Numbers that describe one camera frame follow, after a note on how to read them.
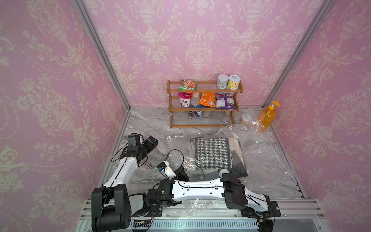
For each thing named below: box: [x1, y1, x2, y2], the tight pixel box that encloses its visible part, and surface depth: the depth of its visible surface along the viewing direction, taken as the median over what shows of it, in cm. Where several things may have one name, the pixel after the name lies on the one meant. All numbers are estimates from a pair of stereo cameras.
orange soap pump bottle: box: [258, 101, 282, 131], surface depth 97 cm
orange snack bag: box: [198, 91, 217, 108], surface depth 102 cm
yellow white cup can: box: [227, 74, 242, 91], surface depth 91 cm
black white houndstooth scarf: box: [194, 137, 231, 170], surface depth 81 cm
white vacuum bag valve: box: [218, 168, 230, 179], surface depth 77 cm
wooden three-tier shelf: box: [166, 79, 244, 129], surface depth 103 cm
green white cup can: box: [216, 73, 229, 90], surface depth 91 cm
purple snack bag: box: [215, 92, 237, 111], surface depth 102 cm
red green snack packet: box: [176, 78, 199, 94], surface depth 89 cm
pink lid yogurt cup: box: [177, 91, 193, 108], surface depth 96 cm
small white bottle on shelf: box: [190, 91, 200, 106], surface depth 101 cm
